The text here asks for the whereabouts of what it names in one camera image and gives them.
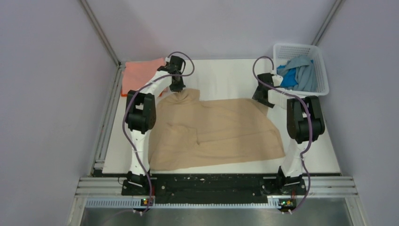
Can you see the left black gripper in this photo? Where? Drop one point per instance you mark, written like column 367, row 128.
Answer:
column 178, row 88

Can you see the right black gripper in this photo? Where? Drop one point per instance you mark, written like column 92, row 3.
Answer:
column 257, row 97

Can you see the beige t shirt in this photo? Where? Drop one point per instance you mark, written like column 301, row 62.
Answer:
column 192, row 133

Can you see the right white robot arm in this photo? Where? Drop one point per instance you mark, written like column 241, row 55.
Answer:
column 304, row 125

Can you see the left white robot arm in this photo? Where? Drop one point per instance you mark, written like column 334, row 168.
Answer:
column 138, row 120

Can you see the bright blue t shirt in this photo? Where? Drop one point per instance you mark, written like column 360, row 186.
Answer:
column 288, row 77

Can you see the folded pink t shirt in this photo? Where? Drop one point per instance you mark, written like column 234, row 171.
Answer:
column 137, row 74

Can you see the white plastic basket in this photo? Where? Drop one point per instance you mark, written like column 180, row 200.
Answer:
column 285, row 52

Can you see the light blue t shirt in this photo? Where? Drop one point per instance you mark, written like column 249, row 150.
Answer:
column 305, row 73

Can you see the left aluminium frame post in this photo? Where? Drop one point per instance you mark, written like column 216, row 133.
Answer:
column 99, row 31

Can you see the aluminium frame post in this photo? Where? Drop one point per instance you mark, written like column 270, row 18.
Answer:
column 327, row 21
column 99, row 31

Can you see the right aluminium frame post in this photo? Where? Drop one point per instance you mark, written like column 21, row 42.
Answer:
column 327, row 21

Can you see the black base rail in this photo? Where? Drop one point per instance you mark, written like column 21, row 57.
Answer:
column 212, row 188

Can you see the white slotted cable duct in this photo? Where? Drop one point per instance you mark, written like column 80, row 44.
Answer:
column 130, row 203

